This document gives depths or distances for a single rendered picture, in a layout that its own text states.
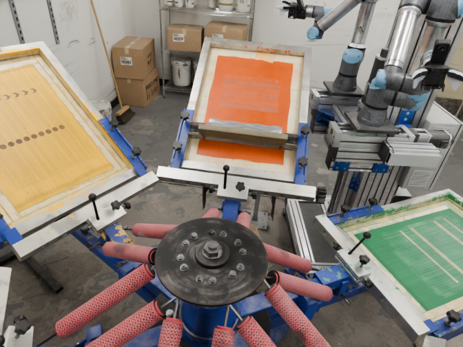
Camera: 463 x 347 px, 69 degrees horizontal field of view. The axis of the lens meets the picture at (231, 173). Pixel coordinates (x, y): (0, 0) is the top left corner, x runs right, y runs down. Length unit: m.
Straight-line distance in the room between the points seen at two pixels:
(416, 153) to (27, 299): 2.49
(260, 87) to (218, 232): 1.00
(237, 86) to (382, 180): 1.16
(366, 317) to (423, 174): 1.01
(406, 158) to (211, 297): 1.37
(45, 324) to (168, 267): 1.69
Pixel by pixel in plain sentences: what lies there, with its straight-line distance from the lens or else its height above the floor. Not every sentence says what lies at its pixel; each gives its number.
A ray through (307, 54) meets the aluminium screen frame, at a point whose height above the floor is 1.53.
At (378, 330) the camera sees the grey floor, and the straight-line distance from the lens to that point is 2.57.
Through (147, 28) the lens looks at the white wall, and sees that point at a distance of 5.58.
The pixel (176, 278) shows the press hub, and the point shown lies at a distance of 0.87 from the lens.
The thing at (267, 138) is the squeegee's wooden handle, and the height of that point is 1.28.
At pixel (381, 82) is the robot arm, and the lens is 1.58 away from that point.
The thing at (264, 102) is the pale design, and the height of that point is 1.34.
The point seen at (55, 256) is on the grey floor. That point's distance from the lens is 2.87.
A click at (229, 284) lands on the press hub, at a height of 1.31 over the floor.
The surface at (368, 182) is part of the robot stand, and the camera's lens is 2.35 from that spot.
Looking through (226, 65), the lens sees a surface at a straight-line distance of 1.89.
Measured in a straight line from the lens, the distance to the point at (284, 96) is 1.77.
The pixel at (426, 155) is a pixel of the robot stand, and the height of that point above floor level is 1.17.
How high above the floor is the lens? 1.99
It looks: 35 degrees down
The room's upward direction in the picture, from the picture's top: 5 degrees clockwise
